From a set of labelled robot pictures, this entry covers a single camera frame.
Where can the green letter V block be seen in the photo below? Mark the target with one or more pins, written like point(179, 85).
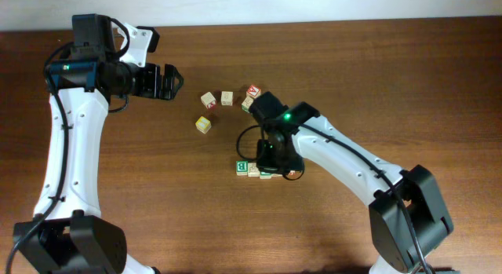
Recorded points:
point(264, 175)

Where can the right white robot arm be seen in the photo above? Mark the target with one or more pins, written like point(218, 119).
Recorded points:
point(407, 213)

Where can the green letter B block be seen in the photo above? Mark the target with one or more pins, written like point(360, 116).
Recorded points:
point(241, 168)

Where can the wooden hand picture block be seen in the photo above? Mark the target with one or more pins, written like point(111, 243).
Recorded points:
point(253, 170)

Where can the wooden block green side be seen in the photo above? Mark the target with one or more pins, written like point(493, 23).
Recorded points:
point(247, 103)

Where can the block with red X side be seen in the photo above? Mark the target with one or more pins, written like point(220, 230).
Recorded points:
point(208, 100)

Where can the yellow letter block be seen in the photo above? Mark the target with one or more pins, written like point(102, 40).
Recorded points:
point(203, 125)

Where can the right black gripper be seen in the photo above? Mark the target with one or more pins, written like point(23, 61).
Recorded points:
point(266, 164)

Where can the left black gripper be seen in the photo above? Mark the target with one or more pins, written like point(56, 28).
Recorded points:
point(154, 89)

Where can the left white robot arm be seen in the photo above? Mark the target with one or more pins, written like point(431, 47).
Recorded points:
point(106, 58)

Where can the plain wooden picture block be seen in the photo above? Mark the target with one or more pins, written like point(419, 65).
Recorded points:
point(226, 98)

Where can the red letter A block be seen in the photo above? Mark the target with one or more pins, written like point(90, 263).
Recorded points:
point(253, 92)

